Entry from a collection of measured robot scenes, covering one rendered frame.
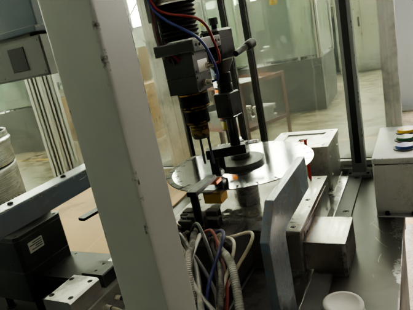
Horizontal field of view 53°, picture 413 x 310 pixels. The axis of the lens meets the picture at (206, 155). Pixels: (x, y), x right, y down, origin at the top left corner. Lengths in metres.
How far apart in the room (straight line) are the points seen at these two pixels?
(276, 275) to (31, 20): 0.69
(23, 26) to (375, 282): 0.87
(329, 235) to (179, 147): 0.84
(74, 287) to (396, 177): 0.73
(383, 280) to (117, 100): 0.71
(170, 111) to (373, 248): 0.89
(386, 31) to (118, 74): 1.10
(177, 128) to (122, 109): 1.30
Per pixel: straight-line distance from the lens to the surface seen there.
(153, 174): 0.28
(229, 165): 0.93
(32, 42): 0.97
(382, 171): 1.06
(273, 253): 0.61
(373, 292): 0.84
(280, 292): 0.65
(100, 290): 0.76
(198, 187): 0.77
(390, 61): 1.30
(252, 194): 0.97
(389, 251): 0.96
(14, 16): 1.00
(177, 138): 1.56
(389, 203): 1.09
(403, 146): 1.09
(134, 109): 0.26
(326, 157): 1.18
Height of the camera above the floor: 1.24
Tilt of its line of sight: 15 degrees down
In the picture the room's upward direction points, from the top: 11 degrees counter-clockwise
